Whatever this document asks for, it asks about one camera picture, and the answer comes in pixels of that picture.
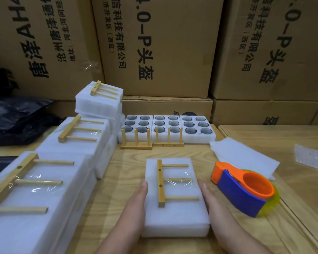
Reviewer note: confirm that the person's left hand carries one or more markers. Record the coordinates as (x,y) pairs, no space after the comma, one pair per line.
(133,211)

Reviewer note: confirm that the small black object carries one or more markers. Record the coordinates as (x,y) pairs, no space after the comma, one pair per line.
(188,114)

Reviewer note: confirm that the stack of white foam trays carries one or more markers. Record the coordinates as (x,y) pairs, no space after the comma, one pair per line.
(132,135)

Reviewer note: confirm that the black plastic bag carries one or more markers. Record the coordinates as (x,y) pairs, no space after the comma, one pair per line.
(16,119)

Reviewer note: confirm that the pile of white foam sheets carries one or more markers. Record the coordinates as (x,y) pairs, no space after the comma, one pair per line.
(244,153)

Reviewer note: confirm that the clear plastic wrap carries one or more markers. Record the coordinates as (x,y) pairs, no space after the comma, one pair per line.
(312,156)

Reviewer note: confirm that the orange and blue tape dispenser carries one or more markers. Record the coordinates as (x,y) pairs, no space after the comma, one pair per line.
(238,195)

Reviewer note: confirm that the row of wooden peg racks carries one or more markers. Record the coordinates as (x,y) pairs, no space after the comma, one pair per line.
(135,147)

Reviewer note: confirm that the stack of brown cardboard boxes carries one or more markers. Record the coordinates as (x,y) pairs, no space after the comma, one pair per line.
(164,39)

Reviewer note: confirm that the person's right hand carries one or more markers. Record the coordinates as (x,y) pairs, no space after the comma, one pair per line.
(217,211)

